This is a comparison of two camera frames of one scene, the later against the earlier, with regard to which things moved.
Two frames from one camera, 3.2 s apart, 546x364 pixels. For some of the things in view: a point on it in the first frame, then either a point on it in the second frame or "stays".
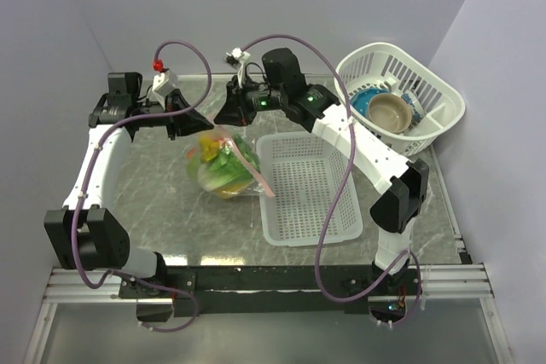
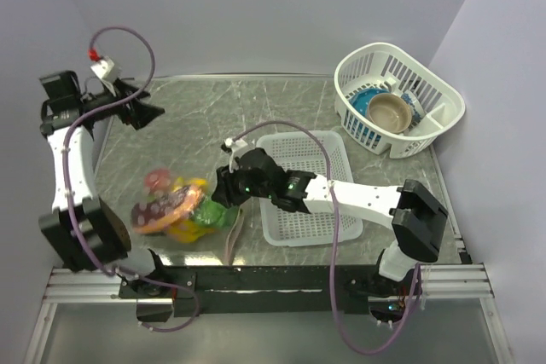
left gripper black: x=186 y=123 -> x=139 y=114
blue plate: x=359 y=101 stays
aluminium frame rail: x=431 y=282 stays
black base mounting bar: x=265 y=290 stays
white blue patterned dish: x=416 y=110 stays
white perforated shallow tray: x=306 y=176 stays
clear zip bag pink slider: x=224 y=164 -> x=177 y=205
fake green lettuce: x=227 y=168 -> x=212 y=213
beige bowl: x=389 y=112 stays
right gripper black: x=235 y=112 -> x=225 y=192
